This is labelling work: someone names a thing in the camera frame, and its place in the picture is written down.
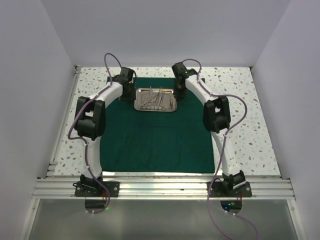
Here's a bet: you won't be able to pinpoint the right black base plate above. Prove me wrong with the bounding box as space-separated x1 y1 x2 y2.
206 181 253 198

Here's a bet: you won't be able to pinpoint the dark green surgical cloth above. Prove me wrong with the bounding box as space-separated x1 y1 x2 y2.
99 92 215 174

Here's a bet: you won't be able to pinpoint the aluminium mounting rail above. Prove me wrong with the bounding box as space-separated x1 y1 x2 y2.
31 174 296 200

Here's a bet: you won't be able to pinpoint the steel instrument tray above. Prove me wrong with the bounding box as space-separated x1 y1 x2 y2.
134 87 177 113

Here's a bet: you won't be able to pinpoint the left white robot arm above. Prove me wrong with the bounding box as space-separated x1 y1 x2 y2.
70 67 137 198

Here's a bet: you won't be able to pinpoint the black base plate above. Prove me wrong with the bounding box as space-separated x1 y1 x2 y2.
72 181 120 198
206 181 253 198

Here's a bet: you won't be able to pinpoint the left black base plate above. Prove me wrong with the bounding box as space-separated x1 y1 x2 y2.
72 181 120 198

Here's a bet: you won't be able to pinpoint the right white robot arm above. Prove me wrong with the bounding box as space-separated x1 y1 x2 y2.
171 61 252 198

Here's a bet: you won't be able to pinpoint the steel forceps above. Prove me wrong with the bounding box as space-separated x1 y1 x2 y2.
152 87 166 111

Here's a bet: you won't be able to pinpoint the steel surgical scissors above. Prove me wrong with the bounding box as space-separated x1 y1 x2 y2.
140 87 154 111

